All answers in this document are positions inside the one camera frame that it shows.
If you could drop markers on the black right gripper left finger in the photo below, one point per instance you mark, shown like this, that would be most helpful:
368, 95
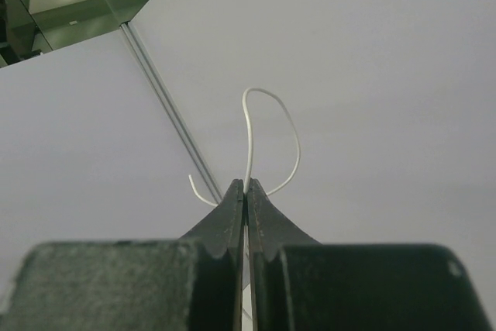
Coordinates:
191, 283

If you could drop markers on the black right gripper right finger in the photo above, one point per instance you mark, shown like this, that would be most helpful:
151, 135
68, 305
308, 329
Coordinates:
298, 283

